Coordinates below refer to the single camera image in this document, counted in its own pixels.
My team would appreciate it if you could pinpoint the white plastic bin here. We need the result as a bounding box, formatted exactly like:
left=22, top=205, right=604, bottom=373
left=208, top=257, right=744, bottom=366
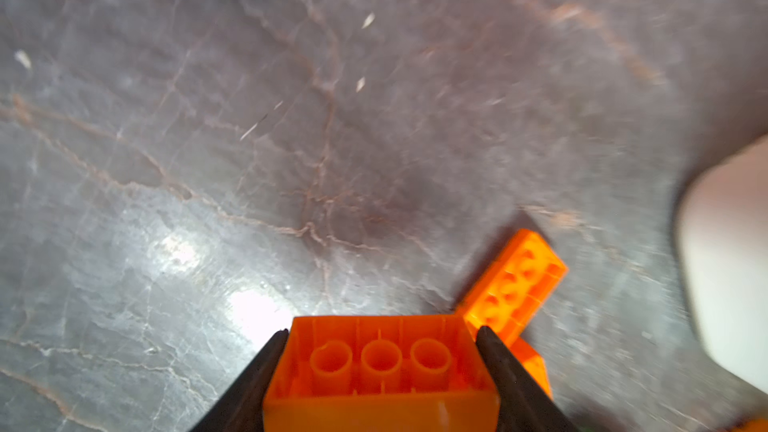
left=675, top=137, right=767, bottom=391

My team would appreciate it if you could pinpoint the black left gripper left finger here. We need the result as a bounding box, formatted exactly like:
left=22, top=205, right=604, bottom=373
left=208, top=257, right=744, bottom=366
left=190, top=329, right=289, bottom=432

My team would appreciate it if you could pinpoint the orange lego brick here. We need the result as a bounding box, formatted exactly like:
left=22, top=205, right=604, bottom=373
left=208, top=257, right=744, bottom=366
left=263, top=315, right=500, bottom=431
left=510, top=338, right=553, bottom=398
left=456, top=229, right=568, bottom=346

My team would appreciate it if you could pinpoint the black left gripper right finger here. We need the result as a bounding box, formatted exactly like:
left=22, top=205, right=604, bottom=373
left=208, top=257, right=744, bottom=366
left=475, top=326, right=578, bottom=432

